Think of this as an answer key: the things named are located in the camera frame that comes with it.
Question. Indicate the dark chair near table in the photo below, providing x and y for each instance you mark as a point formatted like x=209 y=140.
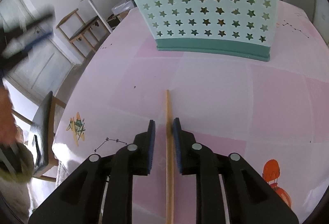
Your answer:
x=42 y=131

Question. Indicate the pink patterned tablecloth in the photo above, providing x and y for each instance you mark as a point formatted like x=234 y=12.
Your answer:
x=274 y=114

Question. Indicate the person left hand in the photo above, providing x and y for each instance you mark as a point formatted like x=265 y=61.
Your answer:
x=10 y=133

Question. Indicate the mint green utensil holder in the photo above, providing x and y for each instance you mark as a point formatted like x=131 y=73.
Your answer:
x=242 y=28

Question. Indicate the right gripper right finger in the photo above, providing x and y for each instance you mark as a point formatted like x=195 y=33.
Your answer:
x=228 y=189

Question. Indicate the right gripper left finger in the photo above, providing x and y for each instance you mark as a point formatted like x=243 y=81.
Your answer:
x=101 y=188

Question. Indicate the wooden chair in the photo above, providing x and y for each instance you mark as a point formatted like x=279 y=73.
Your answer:
x=79 y=34

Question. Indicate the wooden chopstick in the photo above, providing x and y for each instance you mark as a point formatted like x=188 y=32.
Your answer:
x=170 y=159

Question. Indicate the grey plastic storage bin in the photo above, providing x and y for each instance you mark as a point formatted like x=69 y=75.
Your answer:
x=122 y=7

